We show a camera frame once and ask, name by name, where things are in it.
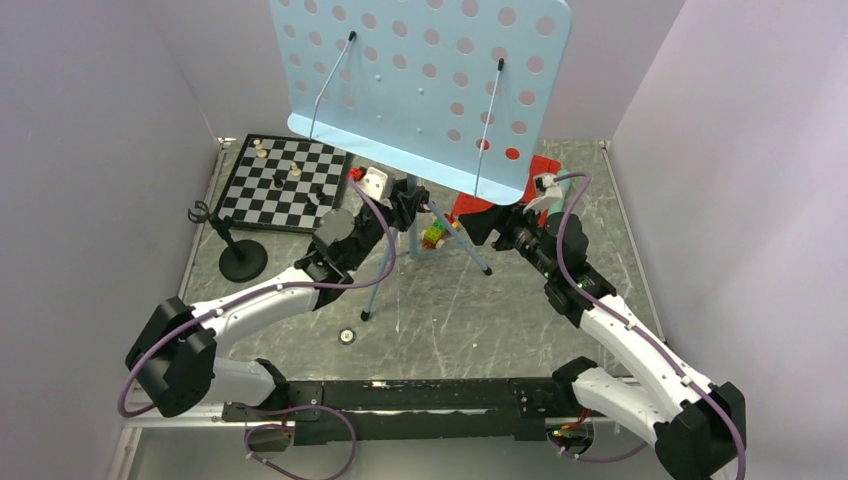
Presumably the cream chess piece back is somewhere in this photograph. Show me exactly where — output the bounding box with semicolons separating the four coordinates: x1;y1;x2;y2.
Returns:
253;139;268;158

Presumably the black chess piece front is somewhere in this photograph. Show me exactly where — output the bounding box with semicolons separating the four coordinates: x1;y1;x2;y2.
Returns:
304;198;317;214

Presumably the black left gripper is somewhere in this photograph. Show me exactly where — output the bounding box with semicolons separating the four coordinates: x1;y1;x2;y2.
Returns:
347;179;425;270

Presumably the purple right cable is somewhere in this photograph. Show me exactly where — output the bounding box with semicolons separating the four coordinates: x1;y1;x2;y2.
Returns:
546;172;748;480

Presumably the black microphone stand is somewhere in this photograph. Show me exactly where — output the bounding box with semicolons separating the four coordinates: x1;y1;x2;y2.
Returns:
187;200;268;283

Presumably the colourful toy brick car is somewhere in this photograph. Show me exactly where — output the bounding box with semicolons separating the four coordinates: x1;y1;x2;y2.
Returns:
420;219;452;250

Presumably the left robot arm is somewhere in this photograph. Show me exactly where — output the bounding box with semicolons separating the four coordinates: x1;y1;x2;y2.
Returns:
117;178;429;420

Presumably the red sheet music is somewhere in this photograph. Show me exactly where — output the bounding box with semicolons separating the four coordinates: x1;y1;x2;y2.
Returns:
450;155;562;219

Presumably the blue white poker chip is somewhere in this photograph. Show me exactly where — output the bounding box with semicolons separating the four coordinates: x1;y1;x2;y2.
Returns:
338;329;356;345

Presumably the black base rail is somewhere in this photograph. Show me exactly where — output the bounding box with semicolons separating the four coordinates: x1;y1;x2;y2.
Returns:
221;377;617;446

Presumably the black white chessboard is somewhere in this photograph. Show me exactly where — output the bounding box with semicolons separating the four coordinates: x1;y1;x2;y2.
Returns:
216;134;353;234

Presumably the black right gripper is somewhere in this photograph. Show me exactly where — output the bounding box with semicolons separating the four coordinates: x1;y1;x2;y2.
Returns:
459;197;558;280

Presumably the mint green microphone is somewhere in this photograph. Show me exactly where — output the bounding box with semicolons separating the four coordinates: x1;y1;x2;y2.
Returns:
547;179;572;215

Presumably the light blue music stand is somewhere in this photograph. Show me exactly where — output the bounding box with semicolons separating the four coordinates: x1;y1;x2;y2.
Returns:
268;0;574;323

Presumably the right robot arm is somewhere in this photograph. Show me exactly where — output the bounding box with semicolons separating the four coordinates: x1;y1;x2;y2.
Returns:
460;205;746;479

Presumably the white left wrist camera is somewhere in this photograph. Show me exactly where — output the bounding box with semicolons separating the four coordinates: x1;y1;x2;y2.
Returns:
349;166;395;203

